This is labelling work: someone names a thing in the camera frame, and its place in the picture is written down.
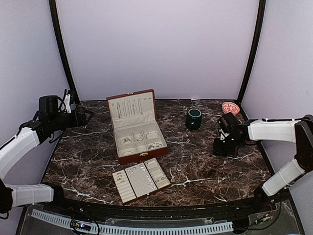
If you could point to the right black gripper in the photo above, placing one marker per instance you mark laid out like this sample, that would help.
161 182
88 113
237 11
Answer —
217 151

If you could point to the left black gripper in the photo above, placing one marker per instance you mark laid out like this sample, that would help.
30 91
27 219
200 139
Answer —
83 122

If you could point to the red wooden jewelry box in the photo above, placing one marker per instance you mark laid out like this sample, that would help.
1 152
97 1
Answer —
133 115

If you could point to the red jewelry tray insert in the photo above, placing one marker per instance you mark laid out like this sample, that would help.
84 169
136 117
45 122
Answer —
140 180

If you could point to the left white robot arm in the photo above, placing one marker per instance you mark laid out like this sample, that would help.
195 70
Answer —
30 135

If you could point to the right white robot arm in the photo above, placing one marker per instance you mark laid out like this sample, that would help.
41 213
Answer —
291 138

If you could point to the red white patterned bowl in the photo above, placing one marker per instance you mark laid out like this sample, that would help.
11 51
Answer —
230 107

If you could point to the dark green mug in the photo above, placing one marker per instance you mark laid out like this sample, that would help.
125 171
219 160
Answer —
193 119

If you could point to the silver bangle with pearls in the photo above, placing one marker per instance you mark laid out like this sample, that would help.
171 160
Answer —
127 153

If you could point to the silver bangle with charm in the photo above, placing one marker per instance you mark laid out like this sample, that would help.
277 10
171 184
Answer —
152 134

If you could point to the pile of silver bangles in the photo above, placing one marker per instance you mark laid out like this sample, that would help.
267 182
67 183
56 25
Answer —
154 145

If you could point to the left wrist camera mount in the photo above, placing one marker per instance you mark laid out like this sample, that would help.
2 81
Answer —
51 105

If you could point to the grey slotted cable duct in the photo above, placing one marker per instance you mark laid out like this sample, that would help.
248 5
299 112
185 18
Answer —
132 227

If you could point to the left black frame post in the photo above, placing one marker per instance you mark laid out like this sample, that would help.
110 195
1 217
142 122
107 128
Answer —
61 48

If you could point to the black frame post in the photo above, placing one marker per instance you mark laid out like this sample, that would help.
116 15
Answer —
61 48
253 50

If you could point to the right black frame post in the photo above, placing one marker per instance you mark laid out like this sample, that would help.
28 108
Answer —
253 50

